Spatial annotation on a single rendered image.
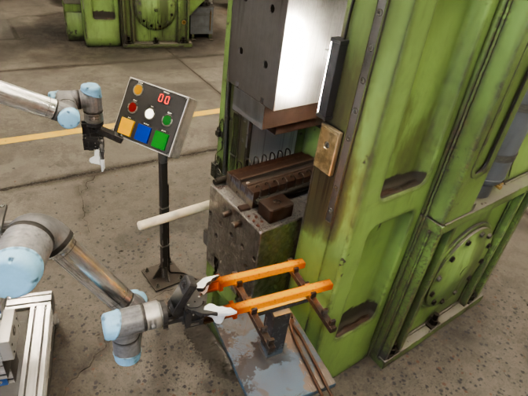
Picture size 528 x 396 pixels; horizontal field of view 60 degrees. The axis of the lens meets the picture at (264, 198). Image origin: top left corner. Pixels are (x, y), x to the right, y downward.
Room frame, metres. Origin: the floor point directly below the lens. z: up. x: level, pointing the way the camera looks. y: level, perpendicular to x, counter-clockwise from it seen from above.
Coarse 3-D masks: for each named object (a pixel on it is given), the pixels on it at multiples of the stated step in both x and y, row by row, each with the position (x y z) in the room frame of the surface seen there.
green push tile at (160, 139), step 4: (156, 132) 1.81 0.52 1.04; (160, 132) 1.80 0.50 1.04; (156, 136) 1.80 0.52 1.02; (160, 136) 1.79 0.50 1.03; (164, 136) 1.79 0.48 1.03; (168, 136) 1.79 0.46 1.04; (152, 140) 1.79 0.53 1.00; (156, 140) 1.79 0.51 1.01; (160, 140) 1.78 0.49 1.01; (164, 140) 1.78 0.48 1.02; (152, 144) 1.78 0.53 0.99; (156, 144) 1.78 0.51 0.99; (160, 144) 1.77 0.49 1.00; (164, 144) 1.77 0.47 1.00; (160, 148) 1.76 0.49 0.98; (164, 148) 1.76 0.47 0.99
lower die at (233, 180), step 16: (272, 160) 1.80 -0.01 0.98; (288, 160) 1.80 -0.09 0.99; (304, 160) 1.80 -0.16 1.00; (240, 176) 1.61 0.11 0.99; (272, 176) 1.63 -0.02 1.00; (288, 176) 1.66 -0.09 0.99; (304, 176) 1.68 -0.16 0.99; (240, 192) 1.57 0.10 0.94; (256, 192) 1.51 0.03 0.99; (272, 192) 1.56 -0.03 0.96
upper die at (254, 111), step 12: (240, 96) 1.61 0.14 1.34; (240, 108) 1.61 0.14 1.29; (252, 108) 1.55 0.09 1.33; (264, 108) 1.50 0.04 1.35; (288, 108) 1.58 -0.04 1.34; (300, 108) 1.61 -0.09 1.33; (312, 108) 1.65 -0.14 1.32; (252, 120) 1.55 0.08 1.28; (264, 120) 1.50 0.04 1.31; (276, 120) 1.54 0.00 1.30; (288, 120) 1.58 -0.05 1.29; (300, 120) 1.62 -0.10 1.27
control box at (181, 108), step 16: (128, 96) 1.95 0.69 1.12; (144, 96) 1.93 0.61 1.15; (160, 96) 1.90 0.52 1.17; (176, 96) 1.88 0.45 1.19; (128, 112) 1.91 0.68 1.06; (144, 112) 1.89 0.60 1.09; (160, 112) 1.86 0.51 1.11; (176, 112) 1.84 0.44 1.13; (192, 112) 1.89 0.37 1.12; (160, 128) 1.82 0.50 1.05; (176, 128) 1.80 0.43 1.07; (144, 144) 1.80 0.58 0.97; (176, 144) 1.78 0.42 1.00
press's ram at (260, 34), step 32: (256, 0) 1.58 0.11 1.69; (288, 0) 1.46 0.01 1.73; (320, 0) 1.55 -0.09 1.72; (256, 32) 1.57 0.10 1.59; (288, 32) 1.47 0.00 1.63; (320, 32) 1.56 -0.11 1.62; (256, 64) 1.56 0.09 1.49; (288, 64) 1.49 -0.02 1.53; (320, 64) 1.58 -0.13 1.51; (256, 96) 1.54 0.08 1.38; (288, 96) 1.50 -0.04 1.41; (320, 96) 1.60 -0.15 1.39
